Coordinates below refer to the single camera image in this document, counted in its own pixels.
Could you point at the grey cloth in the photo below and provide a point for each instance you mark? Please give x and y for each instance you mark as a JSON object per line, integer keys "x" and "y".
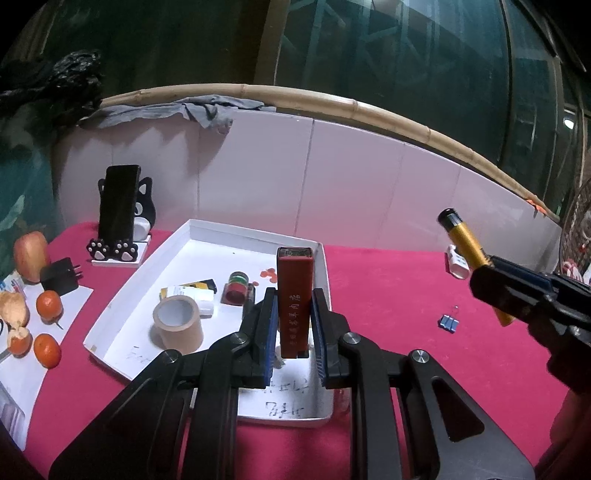
{"x": 203, "y": 110}

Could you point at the red patterned cushion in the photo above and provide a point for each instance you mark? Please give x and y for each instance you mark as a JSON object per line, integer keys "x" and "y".
{"x": 577, "y": 272}

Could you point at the dark cloth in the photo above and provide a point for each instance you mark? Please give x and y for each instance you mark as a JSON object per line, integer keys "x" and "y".
{"x": 69, "y": 74}

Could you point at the blue binder clip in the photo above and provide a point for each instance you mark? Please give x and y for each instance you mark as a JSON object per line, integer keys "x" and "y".
{"x": 448, "y": 323}

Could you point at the white plastic cylinder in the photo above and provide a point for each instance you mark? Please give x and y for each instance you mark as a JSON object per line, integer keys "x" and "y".
{"x": 206, "y": 308}

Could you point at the brown tape roll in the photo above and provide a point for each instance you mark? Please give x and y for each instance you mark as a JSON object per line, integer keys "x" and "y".
{"x": 182, "y": 337}

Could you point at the small green jar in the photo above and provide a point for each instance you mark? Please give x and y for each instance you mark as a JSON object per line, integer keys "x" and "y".
{"x": 238, "y": 278}

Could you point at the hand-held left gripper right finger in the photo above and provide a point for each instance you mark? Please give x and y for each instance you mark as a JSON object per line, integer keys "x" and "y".
{"x": 318, "y": 332}

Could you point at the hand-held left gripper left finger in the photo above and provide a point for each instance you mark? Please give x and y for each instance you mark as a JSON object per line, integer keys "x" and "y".
{"x": 272, "y": 332}

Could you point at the white cardboard box lid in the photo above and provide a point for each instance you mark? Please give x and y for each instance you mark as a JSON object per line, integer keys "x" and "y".
{"x": 198, "y": 258}

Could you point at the yellow marker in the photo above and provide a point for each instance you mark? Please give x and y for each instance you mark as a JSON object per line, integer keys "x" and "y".
{"x": 466, "y": 240}

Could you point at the black smartphone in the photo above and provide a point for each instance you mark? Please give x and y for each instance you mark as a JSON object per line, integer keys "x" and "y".
{"x": 119, "y": 203}

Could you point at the dark red lighter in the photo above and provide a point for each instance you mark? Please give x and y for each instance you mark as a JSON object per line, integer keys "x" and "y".
{"x": 293, "y": 304}

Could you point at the wicker chair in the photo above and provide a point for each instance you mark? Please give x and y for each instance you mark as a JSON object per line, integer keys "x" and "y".
{"x": 575, "y": 217}

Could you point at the red apple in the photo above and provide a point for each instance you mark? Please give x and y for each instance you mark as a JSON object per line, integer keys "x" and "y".
{"x": 30, "y": 254}

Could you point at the black cat phone stand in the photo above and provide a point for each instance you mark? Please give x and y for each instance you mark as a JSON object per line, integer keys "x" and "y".
{"x": 145, "y": 207}

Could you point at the small white bottle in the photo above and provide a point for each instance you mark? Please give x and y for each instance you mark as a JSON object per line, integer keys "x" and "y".
{"x": 180, "y": 291}

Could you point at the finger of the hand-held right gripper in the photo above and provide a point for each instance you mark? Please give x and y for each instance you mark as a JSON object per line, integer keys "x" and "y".
{"x": 531, "y": 272}
{"x": 498, "y": 290}

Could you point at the white charger block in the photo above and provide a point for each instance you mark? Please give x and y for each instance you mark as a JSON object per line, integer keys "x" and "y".
{"x": 457, "y": 265}

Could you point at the bamboo rail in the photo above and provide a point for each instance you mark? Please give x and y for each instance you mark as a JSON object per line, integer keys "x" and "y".
{"x": 369, "y": 113}

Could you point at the red cylinder with gold band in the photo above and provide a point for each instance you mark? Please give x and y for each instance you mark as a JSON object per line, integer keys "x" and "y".
{"x": 235, "y": 294}

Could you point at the black power adapter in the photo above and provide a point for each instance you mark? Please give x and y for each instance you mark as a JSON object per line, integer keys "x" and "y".
{"x": 57, "y": 277}

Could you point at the orange clip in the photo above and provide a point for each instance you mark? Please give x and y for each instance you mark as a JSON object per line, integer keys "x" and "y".
{"x": 536, "y": 206}

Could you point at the peeled orange piece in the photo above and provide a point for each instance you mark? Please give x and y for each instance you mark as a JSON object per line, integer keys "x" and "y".
{"x": 19, "y": 342}
{"x": 13, "y": 308}

